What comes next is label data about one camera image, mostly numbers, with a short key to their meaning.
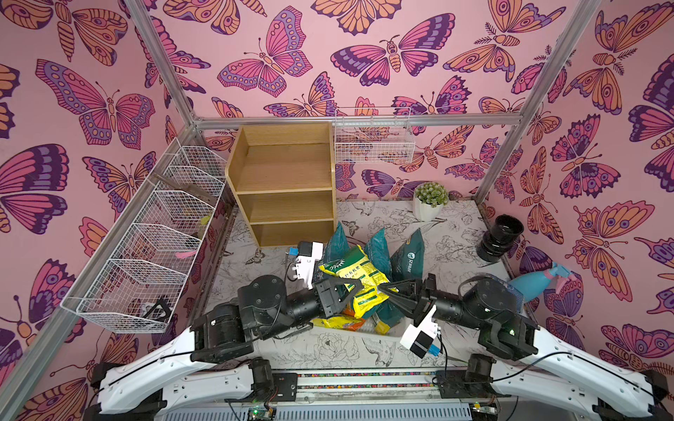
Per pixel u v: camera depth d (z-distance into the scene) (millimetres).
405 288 529
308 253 485
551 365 445
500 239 922
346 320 710
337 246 713
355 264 525
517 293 849
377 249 730
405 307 501
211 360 397
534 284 854
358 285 508
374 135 952
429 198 1017
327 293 442
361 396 730
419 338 437
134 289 649
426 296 471
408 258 674
